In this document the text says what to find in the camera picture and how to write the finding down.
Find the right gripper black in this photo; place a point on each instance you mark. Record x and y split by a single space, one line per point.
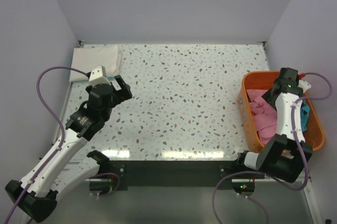
267 98

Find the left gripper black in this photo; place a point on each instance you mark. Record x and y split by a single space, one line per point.
122 93

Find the pink t shirt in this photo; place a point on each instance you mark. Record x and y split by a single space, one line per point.
264 115

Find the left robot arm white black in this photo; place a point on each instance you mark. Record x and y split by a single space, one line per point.
35 193

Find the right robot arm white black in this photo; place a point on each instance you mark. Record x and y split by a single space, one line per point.
287 153

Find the folded white t shirt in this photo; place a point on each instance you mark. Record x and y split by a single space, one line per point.
85 59

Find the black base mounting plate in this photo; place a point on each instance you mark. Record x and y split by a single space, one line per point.
188 173

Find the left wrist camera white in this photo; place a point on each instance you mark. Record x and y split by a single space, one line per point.
98 76

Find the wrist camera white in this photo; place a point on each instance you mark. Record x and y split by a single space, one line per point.
98 76
304 85

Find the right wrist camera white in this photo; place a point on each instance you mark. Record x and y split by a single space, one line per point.
304 85

